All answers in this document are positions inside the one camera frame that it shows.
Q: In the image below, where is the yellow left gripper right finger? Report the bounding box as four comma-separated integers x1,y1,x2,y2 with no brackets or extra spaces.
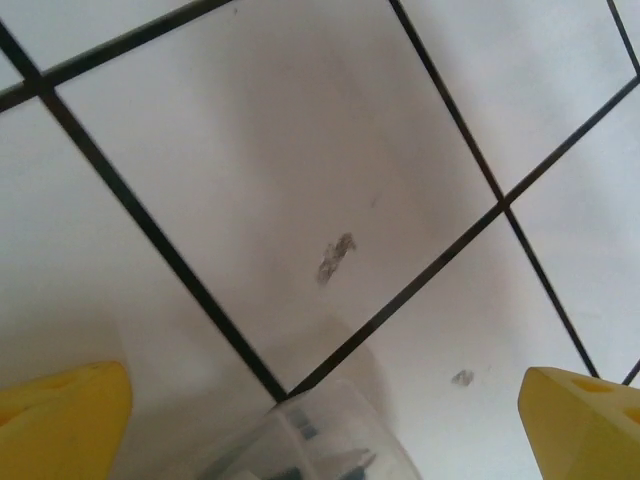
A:
517,367,640,480

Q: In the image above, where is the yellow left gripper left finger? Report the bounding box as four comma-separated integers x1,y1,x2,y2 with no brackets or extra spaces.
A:
0,360,134,480

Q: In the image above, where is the small clear plastic box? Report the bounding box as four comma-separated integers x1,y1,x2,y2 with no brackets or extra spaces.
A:
197,378,421,480

